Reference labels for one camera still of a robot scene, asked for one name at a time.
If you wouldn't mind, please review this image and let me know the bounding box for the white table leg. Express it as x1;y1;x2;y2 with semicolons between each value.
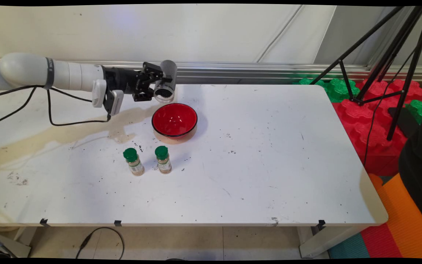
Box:
299;224;369;259
0;227;37;258

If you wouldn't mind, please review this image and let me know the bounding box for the black tripod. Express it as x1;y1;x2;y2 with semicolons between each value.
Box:
309;5;422;142

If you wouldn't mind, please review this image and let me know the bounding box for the orange foam mat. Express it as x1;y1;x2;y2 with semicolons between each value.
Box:
369;172;422;259

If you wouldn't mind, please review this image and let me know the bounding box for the aluminium wall rail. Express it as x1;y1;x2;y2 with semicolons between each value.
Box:
0;59;422;83

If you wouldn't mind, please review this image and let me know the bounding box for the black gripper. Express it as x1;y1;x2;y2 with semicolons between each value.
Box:
103;62;173;102

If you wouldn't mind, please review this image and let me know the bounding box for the clear plastic jar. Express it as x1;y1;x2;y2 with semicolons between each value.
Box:
153;60;178;103

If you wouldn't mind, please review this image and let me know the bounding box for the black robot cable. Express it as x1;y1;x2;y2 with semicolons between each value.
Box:
0;85;111;128

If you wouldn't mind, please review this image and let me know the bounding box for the red foam mat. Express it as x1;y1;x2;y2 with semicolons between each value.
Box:
359;224;404;259

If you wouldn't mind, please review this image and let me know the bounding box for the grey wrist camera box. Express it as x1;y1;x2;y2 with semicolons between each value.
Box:
104;89;124;117

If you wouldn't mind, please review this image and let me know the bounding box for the green cap spice bottle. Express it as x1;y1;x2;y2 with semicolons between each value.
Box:
155;146;173;174
123;148;145;176

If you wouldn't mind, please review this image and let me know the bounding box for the red bowl black rim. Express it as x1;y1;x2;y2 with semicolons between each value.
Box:
151;103;198;144

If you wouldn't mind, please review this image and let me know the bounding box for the red foam block stack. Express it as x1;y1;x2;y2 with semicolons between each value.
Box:
332;79;422;176

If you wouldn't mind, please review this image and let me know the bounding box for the black floor cable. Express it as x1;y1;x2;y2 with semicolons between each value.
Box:
75;227;125;260

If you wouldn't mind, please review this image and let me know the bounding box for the black round object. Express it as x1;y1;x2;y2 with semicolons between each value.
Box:
398;104;422;231

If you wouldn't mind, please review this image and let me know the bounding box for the teal foam mat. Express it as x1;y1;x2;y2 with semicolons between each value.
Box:
328;233;371;259

